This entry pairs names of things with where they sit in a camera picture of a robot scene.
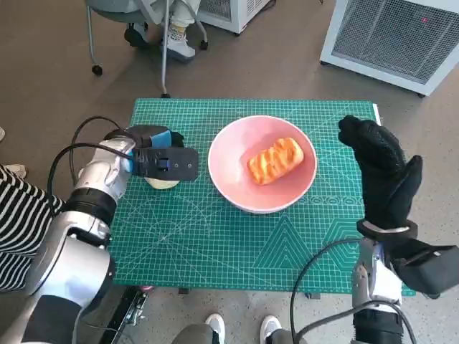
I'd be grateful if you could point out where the small white mesh cabinet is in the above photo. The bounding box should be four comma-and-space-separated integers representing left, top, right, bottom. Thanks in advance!
195, 0, 277, 36

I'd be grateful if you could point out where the grey office chair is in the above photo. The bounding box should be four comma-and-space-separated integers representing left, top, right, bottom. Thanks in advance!
85, 0, 209, 76

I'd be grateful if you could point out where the green cutting mat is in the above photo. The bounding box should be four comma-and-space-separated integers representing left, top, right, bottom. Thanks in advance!
107, 98, 417, 297

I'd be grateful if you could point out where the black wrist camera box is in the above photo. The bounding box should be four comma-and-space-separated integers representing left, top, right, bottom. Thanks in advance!
389, 239, 459, 297
131, 147, 199, 181

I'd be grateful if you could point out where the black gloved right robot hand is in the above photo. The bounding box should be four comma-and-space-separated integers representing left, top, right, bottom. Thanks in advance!
338, 115, 424, 230

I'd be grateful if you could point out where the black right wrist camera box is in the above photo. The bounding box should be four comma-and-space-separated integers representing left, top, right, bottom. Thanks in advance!
389, 239, 459, 297

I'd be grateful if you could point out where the silver metal pole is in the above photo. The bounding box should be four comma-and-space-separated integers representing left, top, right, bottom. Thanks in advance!
159, 0, 176, 98

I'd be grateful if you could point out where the person's white shoe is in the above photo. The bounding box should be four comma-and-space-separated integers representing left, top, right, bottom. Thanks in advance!
4, 163, 27, 178

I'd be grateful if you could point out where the rectangular striped toy bread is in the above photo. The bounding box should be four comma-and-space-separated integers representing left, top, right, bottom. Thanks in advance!
247, 137, 305, 186

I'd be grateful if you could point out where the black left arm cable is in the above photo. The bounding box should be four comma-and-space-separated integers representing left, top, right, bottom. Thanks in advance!
46, 115, 137, 194

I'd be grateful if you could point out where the seated person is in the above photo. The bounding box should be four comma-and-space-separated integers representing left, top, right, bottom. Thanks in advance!
124, 0, 202, 64

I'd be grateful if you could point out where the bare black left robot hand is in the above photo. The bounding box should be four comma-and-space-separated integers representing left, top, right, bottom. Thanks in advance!
138, 124, 186, 150

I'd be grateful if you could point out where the black metal stand rail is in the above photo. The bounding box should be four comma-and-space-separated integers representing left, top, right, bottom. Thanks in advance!
97, 285, 151, 344

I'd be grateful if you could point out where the person in striped clothing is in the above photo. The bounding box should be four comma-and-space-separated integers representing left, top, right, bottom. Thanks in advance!
0, 163, 67, 291

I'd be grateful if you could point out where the round toy bread bun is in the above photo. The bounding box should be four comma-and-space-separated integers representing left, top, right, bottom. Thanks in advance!
145, 176, 180, 191

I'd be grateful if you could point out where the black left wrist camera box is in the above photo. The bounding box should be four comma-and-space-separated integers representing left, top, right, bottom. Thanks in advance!
131, 147, 199, 181

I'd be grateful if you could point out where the standing person with white shoes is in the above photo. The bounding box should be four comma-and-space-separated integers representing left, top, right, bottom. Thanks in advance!
171, 313, 302, 344

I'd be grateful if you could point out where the pink bowl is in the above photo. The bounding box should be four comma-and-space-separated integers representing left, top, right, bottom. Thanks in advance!
207, 115, 318, 215

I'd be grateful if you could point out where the large white mesh cabinet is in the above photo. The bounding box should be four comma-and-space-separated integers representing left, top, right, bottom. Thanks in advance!
319, 0, 459, 97

